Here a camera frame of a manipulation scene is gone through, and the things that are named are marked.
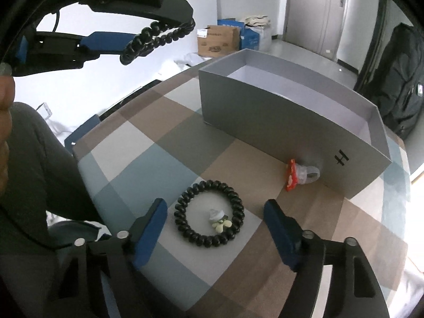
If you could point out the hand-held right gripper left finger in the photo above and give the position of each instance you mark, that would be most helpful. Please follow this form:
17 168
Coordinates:
149 235

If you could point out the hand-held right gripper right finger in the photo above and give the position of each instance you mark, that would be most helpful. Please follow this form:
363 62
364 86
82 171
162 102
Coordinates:
281 235

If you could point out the grey cardboard box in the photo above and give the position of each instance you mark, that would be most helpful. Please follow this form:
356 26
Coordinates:
265 119

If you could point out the person's left hand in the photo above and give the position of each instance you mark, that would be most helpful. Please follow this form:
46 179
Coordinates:
6 106

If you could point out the clear acrylic holder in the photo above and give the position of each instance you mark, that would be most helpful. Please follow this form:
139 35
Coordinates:
44 110

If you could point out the checkered tablecloth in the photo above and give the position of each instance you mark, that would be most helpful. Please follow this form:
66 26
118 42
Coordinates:
132 172

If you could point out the grey plastic bag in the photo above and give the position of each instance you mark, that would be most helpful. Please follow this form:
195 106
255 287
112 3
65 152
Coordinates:
192 60

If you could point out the brown cardboard box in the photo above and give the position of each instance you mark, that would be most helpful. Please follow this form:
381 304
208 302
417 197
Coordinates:
217 41

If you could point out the blue paper bag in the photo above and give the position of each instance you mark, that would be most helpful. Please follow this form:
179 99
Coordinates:
248 38

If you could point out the canvas tote bag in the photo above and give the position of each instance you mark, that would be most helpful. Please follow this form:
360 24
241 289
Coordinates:
256 21

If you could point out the clear plastic bag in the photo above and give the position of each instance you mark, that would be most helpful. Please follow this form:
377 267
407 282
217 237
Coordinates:
266 38

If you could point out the person's dark grey clothing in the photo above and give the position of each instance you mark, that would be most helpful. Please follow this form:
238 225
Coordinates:
39 179

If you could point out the grey door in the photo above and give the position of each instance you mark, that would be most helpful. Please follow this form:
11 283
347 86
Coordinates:
311 10

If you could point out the black backpack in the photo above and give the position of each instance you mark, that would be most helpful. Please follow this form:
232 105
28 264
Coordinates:
400 79

